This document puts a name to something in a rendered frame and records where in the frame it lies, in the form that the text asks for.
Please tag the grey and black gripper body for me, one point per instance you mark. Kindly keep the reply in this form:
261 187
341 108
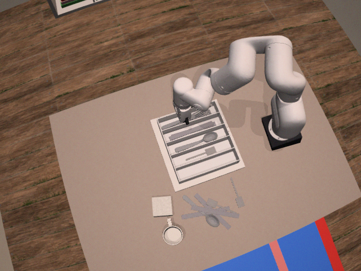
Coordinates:
183 113

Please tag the grey spoon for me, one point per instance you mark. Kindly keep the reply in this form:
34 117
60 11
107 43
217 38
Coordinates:
207 138
211 219

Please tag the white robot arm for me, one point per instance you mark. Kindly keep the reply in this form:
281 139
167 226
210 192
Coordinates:
288 110

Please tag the beige cube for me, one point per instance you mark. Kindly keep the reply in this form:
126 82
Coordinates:
162 206

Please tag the grey mug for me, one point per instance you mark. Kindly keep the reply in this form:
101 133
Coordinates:
172 235

